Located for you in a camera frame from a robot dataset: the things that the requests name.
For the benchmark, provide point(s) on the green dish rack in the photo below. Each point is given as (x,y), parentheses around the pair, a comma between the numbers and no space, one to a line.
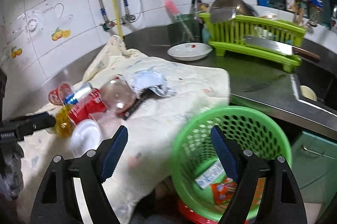
(230,36)

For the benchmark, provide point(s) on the orange wafer snack wrapper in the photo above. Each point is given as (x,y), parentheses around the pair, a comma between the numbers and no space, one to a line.
(224,191)

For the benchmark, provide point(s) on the green plastic mesh basket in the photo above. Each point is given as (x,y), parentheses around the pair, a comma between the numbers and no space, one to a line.
(193,151)

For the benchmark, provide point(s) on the red cola can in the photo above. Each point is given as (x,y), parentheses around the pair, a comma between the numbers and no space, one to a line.
(92,103)

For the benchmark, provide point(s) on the green cabinet door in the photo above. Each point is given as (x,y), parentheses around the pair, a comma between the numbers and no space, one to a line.
(314,167)

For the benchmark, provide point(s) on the white milk carton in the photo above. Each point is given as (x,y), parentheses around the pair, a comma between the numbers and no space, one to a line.
(210,175)

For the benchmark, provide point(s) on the clear plastic cup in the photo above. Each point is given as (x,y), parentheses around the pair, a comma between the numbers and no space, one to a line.
(107,122)

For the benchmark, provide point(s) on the red printed paper cup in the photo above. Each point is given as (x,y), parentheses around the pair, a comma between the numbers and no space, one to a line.
(57,96)

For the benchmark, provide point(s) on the steel mixing bowl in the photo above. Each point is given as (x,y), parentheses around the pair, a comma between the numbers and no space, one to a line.
(240,6)

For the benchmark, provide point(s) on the yellow wrapper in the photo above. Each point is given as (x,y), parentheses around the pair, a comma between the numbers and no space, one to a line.
(64,125)

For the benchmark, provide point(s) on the steel spatula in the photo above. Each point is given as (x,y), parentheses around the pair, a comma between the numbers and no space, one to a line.
(222,14)

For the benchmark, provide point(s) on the cleaver with wooden handle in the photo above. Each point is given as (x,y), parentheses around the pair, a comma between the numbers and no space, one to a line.
(280,48)

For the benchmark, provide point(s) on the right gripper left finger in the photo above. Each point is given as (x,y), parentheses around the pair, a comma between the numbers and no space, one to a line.
(56,200)

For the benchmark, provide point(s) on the clear tea bottle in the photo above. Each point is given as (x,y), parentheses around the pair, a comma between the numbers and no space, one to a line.
(117,95)

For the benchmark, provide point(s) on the green utensil jar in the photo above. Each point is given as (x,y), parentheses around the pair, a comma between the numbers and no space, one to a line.
(177,35)

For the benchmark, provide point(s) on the red plastic stool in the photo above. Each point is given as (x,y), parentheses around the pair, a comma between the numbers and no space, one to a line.
(192,215)

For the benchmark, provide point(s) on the pink bottle brush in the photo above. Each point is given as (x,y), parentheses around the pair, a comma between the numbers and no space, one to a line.
(172,8)

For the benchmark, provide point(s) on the black flat snack wrapper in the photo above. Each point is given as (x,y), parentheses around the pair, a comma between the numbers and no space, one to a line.
(148,94)

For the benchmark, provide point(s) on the grey gloved hand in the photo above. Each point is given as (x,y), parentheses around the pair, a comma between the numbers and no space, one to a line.
(11,174)

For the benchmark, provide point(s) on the cream bowl in sink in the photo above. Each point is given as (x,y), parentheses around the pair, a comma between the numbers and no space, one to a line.
(308,93)

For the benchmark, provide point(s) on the cream quilted cloth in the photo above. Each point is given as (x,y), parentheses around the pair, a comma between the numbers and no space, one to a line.
(145,161)

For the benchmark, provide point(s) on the white ceramic plate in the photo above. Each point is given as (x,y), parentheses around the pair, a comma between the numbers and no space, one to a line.
(189,52)

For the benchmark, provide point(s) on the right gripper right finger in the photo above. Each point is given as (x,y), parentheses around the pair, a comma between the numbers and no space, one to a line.
(281,199)

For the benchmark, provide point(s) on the white plastic lid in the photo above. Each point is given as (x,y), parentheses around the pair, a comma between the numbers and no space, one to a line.
(86,136)

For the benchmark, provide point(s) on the silver foil bag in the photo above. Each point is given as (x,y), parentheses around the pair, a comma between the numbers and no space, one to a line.
(144,80)

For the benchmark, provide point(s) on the blue white drink can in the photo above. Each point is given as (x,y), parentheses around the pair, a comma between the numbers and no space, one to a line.
(77,95)

